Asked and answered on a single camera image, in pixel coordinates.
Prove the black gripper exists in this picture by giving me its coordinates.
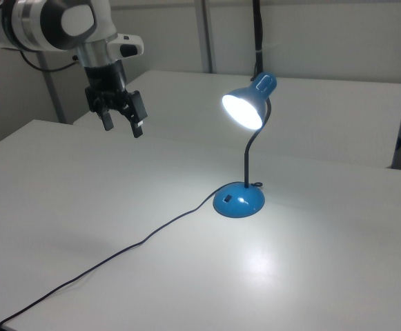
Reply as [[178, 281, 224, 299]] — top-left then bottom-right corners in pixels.
[[84, 61, 150, 139]]

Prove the blue gooseneck desk lamp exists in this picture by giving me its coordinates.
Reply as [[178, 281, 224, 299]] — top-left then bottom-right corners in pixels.
[[212, 71, 279, 219]]

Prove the grey metal partition post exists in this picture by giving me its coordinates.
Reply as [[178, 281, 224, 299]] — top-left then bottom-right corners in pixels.
[[36, 51, 67, 125]]

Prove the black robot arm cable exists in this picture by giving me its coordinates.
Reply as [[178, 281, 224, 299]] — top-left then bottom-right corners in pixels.
[[19, 50, 81, 72]]

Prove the wide grey partition post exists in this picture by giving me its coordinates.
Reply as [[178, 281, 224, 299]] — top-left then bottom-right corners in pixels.
[[192, 0, 219, 74]]

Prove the black lamp power cable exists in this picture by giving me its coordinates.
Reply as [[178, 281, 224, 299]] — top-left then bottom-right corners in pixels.
[[0, 181, 265, 329]]

